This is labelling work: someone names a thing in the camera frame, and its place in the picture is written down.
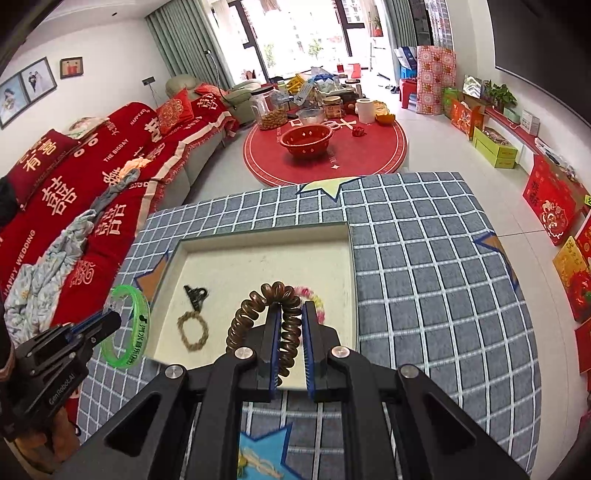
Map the green translucent bangle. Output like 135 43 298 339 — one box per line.
101 285 150 369

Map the brown wooden bead bracelet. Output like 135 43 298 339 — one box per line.
224 280 304 386

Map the grey-green jewelry tray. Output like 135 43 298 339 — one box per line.
145 222 358 368

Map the light blue floral blanket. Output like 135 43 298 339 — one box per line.
4 168 140 347

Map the black hair clip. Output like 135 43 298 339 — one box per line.
183 285 208 313

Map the red wedding sofa cover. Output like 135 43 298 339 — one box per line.
1 93 238 328

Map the red gift box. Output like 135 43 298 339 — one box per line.
523 154 590 246

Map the double framed wedding photo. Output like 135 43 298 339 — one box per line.
0 57 57 129

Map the red embroidered cushion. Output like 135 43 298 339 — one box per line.
156 89 194 135

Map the green gift box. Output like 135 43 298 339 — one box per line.
473 127 519 169

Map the round red rug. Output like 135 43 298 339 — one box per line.
242 117 410 188

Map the small red framed picture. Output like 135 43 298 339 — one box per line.
59 57 84 79

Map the red colander bowl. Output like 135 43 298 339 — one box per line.
280 124 332 160

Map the grey-green armchair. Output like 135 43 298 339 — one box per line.
165 74 262 125

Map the white cylindrical container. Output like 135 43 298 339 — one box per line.
356 98 376 124

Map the potted green plant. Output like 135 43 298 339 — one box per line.
485 82 518 113

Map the green curtain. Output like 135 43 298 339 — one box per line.
145 0 235 89

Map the red floral wrapped box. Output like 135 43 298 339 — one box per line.
416 46 457 115

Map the yellow flower cord bracelet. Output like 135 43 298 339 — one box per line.
237 449 286 480

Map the tan braided bracelet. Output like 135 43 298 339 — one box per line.
176 310 211 353

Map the pastel flower bead bracelet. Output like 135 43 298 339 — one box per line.
294 285 328 326

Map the wall mounted black television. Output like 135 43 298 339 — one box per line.
488 0 590 124

